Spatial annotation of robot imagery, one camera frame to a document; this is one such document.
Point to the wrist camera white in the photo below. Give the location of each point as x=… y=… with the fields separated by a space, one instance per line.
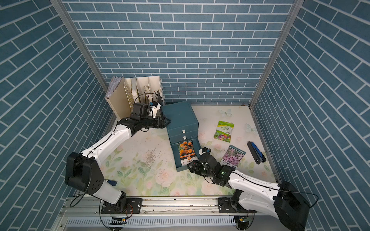
x=154 y=109
x=204 y=150

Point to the purple flower seed bag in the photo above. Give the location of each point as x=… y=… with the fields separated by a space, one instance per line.
x=232 y=157

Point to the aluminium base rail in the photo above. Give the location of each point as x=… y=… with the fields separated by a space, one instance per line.
x=169 y=213

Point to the green flower seed bag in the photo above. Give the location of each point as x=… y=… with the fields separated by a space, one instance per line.
x=223 y=131

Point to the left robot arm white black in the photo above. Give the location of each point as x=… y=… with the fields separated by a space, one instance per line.
x=83 y=170

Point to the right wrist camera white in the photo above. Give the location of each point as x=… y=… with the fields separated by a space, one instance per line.
x=204 y=150

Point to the teal drawer cabinet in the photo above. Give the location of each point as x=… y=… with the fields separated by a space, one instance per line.
x=183 y=121

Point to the blue marker pen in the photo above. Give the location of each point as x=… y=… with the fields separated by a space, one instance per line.
x=256 y=153

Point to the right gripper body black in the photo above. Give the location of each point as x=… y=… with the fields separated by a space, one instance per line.
x=209 y=173

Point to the orange marigold seed bag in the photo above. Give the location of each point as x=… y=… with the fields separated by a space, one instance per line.
x=186 y=152

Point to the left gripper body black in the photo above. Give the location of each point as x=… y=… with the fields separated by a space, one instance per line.
x=150 y=122

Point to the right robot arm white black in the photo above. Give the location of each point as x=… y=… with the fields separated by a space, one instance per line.
x=282 y=201

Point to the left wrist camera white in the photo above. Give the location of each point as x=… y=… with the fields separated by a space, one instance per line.
x=154 y=109

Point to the purple folder stack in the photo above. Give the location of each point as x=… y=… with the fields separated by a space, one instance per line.
x=114 y=83

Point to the blue cylinder can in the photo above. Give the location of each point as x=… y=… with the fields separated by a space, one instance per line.
x=111 y=182

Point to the teal bottom drawer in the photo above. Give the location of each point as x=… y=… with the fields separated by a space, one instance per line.
x=178 y=165

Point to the white file organizer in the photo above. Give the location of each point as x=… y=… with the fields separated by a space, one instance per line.
x=135 y=90

